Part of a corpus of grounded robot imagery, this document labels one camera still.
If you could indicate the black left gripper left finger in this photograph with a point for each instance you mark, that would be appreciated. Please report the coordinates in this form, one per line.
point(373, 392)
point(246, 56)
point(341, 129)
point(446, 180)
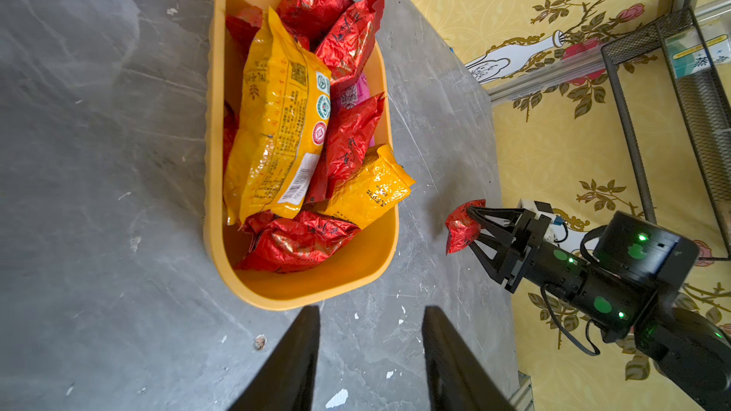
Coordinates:
point(287, 380)

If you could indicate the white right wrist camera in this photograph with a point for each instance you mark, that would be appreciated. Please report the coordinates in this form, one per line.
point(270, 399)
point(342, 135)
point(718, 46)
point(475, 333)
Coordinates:
point(557, 231)

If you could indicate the green label clear jar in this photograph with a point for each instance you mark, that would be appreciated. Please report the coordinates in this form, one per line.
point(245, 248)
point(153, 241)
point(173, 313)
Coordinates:
point(692, 51)

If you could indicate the small red tea bag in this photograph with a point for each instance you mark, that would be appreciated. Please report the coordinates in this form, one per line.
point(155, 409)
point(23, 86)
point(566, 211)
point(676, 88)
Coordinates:
point(462, 230)

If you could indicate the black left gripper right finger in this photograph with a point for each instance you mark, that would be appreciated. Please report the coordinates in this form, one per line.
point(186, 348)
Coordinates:
point(456, 380)

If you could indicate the small yellow tea bag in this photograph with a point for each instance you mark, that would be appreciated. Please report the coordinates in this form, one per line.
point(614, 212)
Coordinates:
point(379, 185)

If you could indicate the magenta tea bag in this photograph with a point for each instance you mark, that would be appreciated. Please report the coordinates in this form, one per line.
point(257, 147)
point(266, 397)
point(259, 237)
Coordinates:
point(353, 95)

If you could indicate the yellow plastic storage box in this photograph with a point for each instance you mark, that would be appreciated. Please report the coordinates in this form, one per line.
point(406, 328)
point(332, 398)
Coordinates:
point(359, 263)

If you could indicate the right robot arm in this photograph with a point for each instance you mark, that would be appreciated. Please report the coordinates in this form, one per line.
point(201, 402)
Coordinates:
point(628, 284)

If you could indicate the large yellow tea bag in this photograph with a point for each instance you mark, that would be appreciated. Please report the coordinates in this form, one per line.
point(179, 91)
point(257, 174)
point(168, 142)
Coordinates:
point(283, 119)

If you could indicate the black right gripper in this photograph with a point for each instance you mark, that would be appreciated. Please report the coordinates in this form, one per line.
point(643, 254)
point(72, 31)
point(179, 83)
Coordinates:
point(529, 257)

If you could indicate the red tea bag front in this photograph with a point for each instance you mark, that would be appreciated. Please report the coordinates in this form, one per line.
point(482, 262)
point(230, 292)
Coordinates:
point(282, 245)

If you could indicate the black wire mesh shelf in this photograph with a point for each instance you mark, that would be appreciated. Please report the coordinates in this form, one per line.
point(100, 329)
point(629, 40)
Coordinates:
point(677, 132)

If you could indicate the long red tea bag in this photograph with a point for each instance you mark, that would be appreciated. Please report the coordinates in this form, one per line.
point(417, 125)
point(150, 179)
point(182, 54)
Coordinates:
point(350, 42)

